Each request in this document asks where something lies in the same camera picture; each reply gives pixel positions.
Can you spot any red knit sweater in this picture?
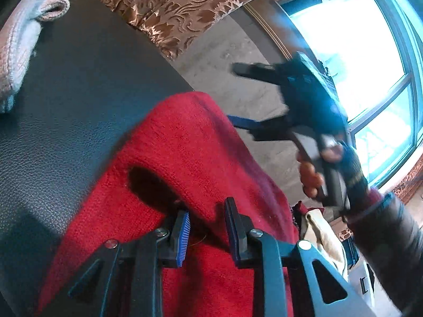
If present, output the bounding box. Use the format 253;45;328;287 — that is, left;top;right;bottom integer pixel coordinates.
38;92;298;316

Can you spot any right hand in glove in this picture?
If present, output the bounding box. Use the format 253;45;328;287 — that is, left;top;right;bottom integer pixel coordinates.
297;142;369;214

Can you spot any cream cloth bag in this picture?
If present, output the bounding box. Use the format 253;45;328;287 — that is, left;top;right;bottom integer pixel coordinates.
292;201;348;281

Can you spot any window with frame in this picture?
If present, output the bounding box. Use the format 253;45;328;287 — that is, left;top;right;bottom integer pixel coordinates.
245;0;422;186

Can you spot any pink white knit garment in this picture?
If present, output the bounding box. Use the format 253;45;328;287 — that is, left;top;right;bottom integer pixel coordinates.
1;0;70;113

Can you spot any right forearm dark sleeve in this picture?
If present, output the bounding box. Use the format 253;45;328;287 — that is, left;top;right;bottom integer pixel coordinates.
346;188;422;316

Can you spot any dark leather seat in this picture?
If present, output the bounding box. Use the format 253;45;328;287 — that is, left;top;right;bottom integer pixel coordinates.
1;0;191;316

